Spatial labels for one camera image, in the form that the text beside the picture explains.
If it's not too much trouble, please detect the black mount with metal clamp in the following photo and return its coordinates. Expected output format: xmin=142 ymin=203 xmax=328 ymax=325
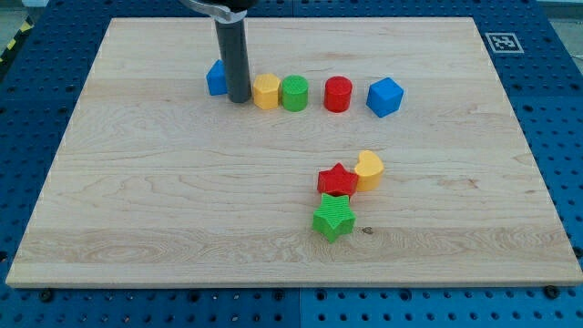
xmin=179 ymin=0 xmax=259 ymax=23

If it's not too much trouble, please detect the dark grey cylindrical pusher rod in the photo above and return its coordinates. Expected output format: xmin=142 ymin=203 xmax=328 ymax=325
xmin=215 ymin=20 xmax=251 ymax=103

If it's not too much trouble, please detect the blue triangle block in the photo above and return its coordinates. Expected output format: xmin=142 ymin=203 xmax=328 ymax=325
xmin=206 ymin=59 xmax=228 ymax=96

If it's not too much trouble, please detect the light wooden board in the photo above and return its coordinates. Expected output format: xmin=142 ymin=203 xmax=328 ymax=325
xmin=6 ymin=17 xmax=582 ymax=289

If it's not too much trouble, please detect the yellow hexagon block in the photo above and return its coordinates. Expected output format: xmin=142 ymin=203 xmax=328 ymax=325
xmin=252 ymin=73 xmax=281 ymax=110

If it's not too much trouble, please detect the green cylinder block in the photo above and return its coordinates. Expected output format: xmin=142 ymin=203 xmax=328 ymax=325
xmin=281 ymin=75 xmax=309 ymax=112

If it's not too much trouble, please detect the red cylinder block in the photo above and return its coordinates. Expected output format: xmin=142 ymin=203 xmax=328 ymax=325
xmin=323 ymin=76 xmax=353 ymax=113

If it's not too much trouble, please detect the blue cube block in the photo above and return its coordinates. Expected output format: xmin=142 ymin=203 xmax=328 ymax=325
xmin=366 ymin=77 xmax=404 ymax=118

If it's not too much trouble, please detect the red star block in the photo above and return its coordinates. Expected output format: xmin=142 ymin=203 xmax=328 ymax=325
xmin=317 ymin=162 xmax=359 ymax=197

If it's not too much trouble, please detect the yellow heart block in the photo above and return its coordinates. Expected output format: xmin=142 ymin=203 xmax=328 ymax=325
xmin=354 ymin=150 xmax=384 ymax=191

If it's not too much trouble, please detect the green star block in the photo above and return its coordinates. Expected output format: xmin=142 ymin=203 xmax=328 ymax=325
xmin=312 ymin=193 xmax=356 ymax=243

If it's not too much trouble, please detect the white fiducial marker tag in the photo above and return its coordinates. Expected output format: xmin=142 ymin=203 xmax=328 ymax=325
xmin=486 ymin=32 xmax=524 ymax=54

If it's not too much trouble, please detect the black screw bottom left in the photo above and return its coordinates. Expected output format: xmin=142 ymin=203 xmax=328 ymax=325
xmin=38 ymin=289 xmax=54 ymax=303

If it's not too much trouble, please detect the black screw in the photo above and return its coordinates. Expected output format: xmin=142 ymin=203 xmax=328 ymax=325
xmin=38 ymin=289 xmax=54 ymax=303
xmin=543 ymin=285 xmax=561 ymax=300

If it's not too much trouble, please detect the black screw bottom right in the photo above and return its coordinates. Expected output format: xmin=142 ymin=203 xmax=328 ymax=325
xmin=543 ymin=285 xmax=561 ymax=300

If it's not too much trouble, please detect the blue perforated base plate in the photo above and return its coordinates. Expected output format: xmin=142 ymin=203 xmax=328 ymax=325
xmin=1 ymin=0 xmax=582 ymax=327

